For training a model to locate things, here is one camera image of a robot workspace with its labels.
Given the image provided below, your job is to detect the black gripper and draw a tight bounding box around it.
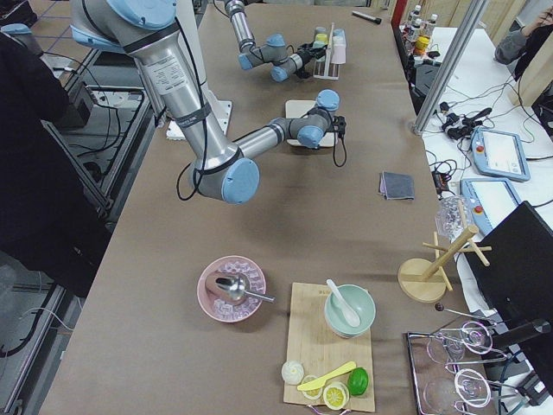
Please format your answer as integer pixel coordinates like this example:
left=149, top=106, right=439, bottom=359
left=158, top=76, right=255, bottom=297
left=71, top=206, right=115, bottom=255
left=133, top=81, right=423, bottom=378
left=297, top=41, right=327, bottom=67

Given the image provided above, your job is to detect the yellow cup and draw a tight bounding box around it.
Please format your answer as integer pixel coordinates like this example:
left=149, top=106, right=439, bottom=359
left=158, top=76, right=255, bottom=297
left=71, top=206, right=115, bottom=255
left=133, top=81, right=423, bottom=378
left=313, top=33, right=328, bottom=48

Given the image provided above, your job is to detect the white cup rack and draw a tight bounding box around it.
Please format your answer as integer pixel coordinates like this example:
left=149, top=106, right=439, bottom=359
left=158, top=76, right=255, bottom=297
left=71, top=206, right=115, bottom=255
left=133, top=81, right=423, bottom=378
left=313, top=23, right=344, bottom=80

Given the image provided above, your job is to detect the cream white cup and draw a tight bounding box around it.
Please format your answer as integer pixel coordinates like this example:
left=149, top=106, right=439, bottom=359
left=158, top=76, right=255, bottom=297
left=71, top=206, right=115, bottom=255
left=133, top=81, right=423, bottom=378
left=333, top=35, right=346, bottom=47

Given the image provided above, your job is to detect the pink cup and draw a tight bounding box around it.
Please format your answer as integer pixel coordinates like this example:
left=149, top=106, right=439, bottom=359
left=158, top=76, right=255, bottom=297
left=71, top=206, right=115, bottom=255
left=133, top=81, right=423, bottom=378
left=331, top=43, right=346, bottom=65

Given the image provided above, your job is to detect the cream rabbit tray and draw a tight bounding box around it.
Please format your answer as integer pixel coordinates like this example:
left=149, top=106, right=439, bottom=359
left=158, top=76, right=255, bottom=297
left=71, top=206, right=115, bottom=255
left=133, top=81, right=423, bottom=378
left=283, top=99, right=338, bottom=147

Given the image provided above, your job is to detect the black marker pen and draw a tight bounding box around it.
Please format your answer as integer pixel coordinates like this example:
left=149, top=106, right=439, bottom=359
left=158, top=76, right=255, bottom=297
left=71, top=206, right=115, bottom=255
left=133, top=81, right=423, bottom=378
left=352, top=10, right=382, bottom=25

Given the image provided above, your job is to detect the grey folded cloth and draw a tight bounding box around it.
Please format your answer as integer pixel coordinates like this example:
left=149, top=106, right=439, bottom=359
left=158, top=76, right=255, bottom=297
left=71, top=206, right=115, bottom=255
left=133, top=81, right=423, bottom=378
left=378, top=171, right=415, bottom=200

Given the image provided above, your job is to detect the teach pendant far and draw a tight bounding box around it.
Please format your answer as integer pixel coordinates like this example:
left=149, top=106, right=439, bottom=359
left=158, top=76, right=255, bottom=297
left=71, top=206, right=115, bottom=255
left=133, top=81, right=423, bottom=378
left=471, top=127, right=531, bottom=182

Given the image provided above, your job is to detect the teach pendant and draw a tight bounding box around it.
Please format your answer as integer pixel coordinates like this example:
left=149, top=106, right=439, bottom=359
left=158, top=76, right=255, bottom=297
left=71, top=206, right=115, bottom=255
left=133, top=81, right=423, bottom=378
left=471, top=127, right=531, bottom=182
left=460, top=177, right=521, bottom=236

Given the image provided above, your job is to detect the teach pendant near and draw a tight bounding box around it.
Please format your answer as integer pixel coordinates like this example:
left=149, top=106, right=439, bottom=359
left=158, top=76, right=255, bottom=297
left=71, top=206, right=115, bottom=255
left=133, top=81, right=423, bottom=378
left=460, top=177, right=521, bottom=236

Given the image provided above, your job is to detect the metal scoop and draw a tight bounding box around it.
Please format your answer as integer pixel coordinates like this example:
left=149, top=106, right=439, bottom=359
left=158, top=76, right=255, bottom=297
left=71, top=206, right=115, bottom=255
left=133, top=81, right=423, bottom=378
left=215, top=275, right=276, bottom=303

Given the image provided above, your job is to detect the pink bowl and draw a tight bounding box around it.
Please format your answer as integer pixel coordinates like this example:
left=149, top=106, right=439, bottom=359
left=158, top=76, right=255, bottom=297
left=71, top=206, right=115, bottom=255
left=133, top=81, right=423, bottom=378
left=196, top=255, right=266, bottom=322

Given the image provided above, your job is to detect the green bowl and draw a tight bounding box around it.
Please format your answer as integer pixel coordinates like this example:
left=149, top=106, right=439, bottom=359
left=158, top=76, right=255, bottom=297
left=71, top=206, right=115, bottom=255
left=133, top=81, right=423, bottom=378
left=324, top=284, right=376, bottom=339

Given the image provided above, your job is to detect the wooden mug tree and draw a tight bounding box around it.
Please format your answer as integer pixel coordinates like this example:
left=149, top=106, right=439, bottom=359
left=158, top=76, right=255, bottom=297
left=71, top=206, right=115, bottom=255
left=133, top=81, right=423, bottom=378
left=397, top=200, right=493, bottom=303

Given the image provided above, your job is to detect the white ceramic spoon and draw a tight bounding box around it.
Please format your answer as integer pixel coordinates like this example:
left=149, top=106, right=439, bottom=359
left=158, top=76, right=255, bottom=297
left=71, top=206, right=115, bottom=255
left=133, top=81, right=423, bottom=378
left=326, top=278, right=360, bottom=327

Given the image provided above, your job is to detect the bamboo cutting board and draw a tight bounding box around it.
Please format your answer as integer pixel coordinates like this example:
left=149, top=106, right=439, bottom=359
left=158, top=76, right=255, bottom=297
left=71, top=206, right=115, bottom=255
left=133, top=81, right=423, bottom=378
left=286, top=283, right=376, bottom=412

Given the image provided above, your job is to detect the black monitor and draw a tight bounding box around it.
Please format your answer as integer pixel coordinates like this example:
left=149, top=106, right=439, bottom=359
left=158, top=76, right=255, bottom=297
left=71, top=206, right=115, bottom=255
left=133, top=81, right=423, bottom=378
left=467, top=201, right=552, bottom=328

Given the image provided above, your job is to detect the white steamed bun toy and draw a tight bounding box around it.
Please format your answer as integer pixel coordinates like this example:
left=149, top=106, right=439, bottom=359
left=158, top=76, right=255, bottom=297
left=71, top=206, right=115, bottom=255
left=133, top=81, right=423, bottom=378
left=281, top=361, right=304, bottom=386

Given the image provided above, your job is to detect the yellow toy knife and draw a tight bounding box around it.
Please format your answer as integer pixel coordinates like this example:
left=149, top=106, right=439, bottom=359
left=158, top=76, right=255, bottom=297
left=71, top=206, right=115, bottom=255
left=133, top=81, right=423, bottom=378
left=296, top=361, right=357, bottom=392

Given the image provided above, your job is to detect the green lime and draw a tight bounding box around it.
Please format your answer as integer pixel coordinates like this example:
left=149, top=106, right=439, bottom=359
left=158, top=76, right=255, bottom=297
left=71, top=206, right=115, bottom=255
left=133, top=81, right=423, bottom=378
left=347, top=367, right=369, bottom=396

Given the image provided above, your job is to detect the aluminium frame post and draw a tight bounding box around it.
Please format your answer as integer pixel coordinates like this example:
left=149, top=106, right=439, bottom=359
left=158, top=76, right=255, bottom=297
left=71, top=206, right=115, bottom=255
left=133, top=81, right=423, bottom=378
left=412, top=0, right=489, bottom=136

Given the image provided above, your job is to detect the wire glass rack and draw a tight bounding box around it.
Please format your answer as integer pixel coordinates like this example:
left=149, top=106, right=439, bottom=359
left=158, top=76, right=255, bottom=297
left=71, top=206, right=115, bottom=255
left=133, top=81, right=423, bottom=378
left=405, top=321, right=531, bottom=414

